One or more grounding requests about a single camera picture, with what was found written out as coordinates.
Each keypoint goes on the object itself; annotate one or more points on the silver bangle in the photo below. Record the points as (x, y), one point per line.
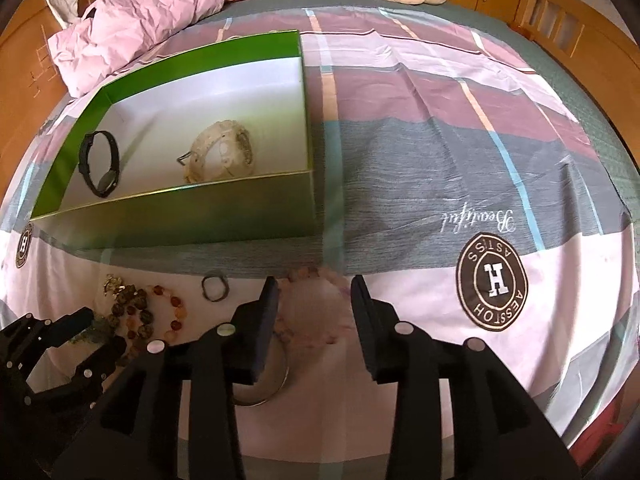
(272, 395)

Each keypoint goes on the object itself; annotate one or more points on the pink crumpled quilt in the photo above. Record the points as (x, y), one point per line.
(140, 15)

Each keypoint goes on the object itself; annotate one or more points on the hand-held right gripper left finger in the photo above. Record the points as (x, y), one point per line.
(263, 340)

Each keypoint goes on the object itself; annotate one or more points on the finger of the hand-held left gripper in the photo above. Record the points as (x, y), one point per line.
(70, 324)
(100, 360)

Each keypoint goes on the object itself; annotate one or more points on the wooden slatted bed frame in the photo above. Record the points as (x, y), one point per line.
(575, 25)

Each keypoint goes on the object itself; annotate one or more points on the printed plaid bed sheet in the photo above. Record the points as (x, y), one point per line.
(425, 160)

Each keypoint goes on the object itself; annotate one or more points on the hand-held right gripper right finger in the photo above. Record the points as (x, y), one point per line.
(363, 331)

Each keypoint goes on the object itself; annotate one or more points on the green cardboard box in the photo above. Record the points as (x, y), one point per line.
(200, 220)

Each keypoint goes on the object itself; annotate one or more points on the black wrist watch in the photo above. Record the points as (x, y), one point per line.
(104, 185)

